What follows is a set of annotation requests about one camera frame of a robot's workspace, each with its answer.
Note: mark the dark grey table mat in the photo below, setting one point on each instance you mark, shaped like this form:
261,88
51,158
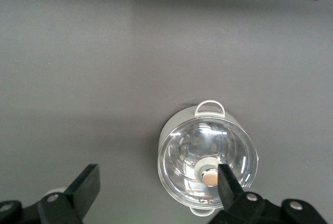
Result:
104,78

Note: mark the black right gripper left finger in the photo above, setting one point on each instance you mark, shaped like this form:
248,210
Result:
78,195

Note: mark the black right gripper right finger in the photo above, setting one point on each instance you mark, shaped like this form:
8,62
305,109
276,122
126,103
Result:
229,190

